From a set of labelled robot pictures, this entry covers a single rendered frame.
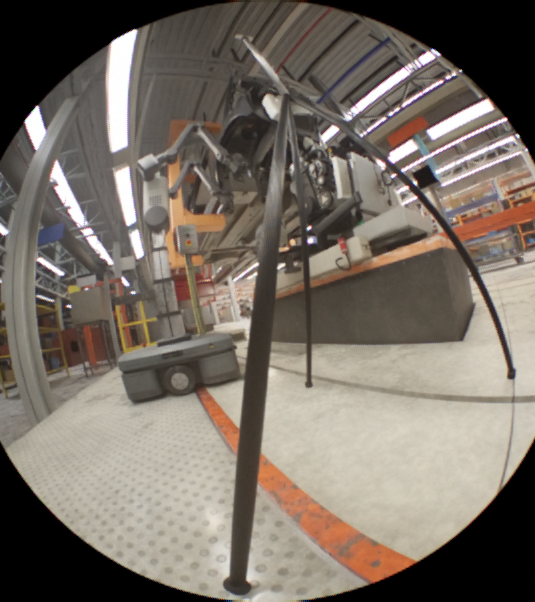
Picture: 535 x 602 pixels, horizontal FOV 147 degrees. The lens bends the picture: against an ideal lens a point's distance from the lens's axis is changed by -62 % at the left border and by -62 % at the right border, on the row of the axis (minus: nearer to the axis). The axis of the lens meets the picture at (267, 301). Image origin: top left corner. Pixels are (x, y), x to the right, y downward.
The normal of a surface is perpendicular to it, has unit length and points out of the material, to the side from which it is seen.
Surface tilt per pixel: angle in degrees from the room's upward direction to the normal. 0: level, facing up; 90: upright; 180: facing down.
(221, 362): 90
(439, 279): 90
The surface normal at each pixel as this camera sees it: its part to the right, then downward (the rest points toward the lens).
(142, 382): 0.33, -0.11
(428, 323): -0.86, 0.18
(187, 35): 0.22, 0.97
